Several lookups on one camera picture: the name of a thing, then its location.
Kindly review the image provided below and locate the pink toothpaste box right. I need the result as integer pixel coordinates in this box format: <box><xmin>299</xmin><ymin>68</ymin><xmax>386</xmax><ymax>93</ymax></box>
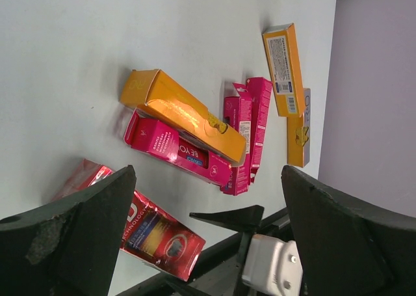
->
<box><xmin>246</xmin><ymin>77</ymin><xmax>272</xmax><ymax>184</ymax></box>

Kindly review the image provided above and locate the red 3D toothpaste box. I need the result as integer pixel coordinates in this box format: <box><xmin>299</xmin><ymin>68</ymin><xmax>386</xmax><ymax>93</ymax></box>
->
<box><xmin>50</xmin><ymin>159</ymin><xmax>205</xmax><ymax>282</ymax></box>

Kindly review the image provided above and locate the orange toothpaste box right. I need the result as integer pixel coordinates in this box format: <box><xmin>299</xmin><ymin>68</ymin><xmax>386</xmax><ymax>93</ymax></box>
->
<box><xmin>262</xmin><ymin>23</ymin><xmax>306</xmax><ymax>117</ymax></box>

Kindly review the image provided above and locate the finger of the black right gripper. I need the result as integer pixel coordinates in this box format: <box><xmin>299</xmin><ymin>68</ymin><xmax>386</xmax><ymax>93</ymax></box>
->
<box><xmin>189</xmin><ymin>205</ymin><xmax>265</xmax><ymax>231</ymax></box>

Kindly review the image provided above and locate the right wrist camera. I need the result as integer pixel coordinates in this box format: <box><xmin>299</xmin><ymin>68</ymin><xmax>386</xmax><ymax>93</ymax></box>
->
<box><xmin>242</xmin><ymin>234</ymin><xmax>303</xmax><ymax>296</ymax></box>

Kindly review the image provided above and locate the orange toothpaste box left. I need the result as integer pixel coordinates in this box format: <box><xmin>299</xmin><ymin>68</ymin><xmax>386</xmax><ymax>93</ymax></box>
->
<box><xmin>120</xmin><ymin>69</ymin><xmax>239</xmax><ymax>163</ymax></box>

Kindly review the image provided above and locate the pink toothpaste box middle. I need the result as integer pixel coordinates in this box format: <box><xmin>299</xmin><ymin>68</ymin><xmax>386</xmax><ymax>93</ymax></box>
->
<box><xmin>220</xmin><ymin>83</ymin><xmax>252</xmax><ymax>196</ymax></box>

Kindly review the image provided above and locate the silver gold R.O toothpaste box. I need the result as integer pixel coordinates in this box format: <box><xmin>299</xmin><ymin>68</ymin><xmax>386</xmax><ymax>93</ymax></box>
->
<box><xmin>287</xmin><ymin>88</ymin><xmax>311</xmax><ymax>168</ymax></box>

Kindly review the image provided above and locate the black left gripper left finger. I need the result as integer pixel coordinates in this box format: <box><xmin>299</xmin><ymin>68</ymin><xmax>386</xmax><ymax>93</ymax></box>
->
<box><xmin>1</xmin><ymin>165</ymin><xmax>137</xmax><ymax>295</ymax></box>

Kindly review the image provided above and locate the pink Be You toothpaste box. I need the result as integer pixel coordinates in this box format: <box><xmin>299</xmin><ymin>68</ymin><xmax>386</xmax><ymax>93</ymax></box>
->
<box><xmin>124</xmin><ymin>110</ymin><xmax>231</xmax><ymax>189</ymax></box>

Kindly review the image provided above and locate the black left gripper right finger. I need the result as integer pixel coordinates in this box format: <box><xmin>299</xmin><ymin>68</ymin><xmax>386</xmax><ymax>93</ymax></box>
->
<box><xmin>281</xmin><ymin>165</ymin><xmax>415</xmax><ymax>295</ymax></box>

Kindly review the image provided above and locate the orange toothpaste box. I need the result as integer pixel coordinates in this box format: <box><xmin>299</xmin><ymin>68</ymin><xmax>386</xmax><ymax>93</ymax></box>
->
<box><xmin>262</xmin><ymin>23</ymin><xmax>306</xmax><ymax>117</ymax></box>
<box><xmin>120</xmin><ymin>69</ymin><xmax>239</xmax><ymax>163</ymax></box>

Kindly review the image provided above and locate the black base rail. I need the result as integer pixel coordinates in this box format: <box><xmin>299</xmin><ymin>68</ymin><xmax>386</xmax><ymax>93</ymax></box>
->
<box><xmin>116</xmin><ymin>208</ymin><xmax>306</xmax><ymax>296</ymax></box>

